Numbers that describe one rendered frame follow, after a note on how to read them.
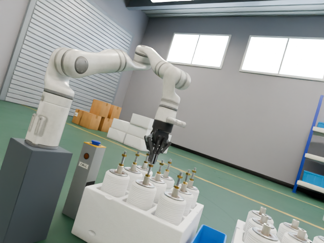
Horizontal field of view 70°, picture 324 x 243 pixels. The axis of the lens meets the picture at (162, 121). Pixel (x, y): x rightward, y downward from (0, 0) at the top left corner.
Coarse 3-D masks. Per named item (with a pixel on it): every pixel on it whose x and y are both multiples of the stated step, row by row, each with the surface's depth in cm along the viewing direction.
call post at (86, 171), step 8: (88, 144) 97; (88, 152) 97; (96, 152) 96; (104, 152) 102; (80, 160) 97; (88, 160) 96; (96, 160) 98; (80, 168) 97; (88, 168) 96; (96, 168) 100; (80, 176) 96; (88, 176) 96; (96, 176) 101; (72, 184) 97; (80, 184) 96; (88, 184) 97; (72, 192) 97; (80, 192) 96; (72, 200) 96; (80, 200) 95; (64, 208) 97; (72, 208) 96; (72, 216) 95
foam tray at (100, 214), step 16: (96, 192) 83; (128, 192) 93; (80, 208) 85; (96, 208) 82; (112, 208) 80; (128, 208) 78; (80, 224) 84; (96, 224) 82; (112, 224) 80; (128, 224) 78; (144, 224) 76; (160, 224) 74; (192, 224) 87; (96, 240) 81; (112, 240) 79; (128, 240) 77; (144, 240) 75; (160, 240) 73; (176, 240) 72
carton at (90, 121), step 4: (84, 112) 467; (88, 112) 468; (84, 116) 464; (88, 116) 458; (92, 116) 453; (96, 116) 461; (100, 116) 469; (84, 120) 462; (88, 120) 456; (92, 120) 455; (96, 120) 464; (100, 120) 472; (80, 124) 467; (84, 124) 460; (88, 124) 454; (92, 124) 458; (96, 124) 466; (88, 128) 452; (92, 128) 460; (96, 128) 469
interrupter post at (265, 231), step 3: (264, 225) 70; (267, 225) 70; (264, 228) 70; (267, 228) 70; (270, 228) 70; (261, 231) 71; (264, 231) 70; (267, 231) 69; (264, 234) 70; (267, 234) 69
